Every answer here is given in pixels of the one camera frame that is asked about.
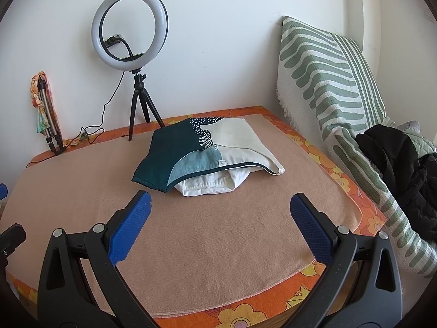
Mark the teal and cream printed t-shirt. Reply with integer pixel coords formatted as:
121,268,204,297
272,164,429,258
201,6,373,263
132,117,285,193

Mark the folded silver tripod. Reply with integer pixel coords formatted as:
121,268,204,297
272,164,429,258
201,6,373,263
37,75,66,156

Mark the colourful floral scarf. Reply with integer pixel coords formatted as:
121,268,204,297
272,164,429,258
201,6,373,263
30,71,81,156

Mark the black jacket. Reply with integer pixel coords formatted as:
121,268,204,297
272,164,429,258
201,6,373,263
356,124,436,241

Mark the white folded shirt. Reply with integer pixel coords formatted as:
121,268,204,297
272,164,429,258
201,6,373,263
175,167,252,197

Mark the green striped white pillow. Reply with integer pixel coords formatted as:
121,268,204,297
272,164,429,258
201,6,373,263
277,16,436,278

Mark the black ring light cable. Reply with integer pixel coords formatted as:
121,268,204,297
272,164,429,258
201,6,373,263
25,70,125,168

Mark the white ring light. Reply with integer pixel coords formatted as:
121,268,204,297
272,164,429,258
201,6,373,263
91,0,169,71

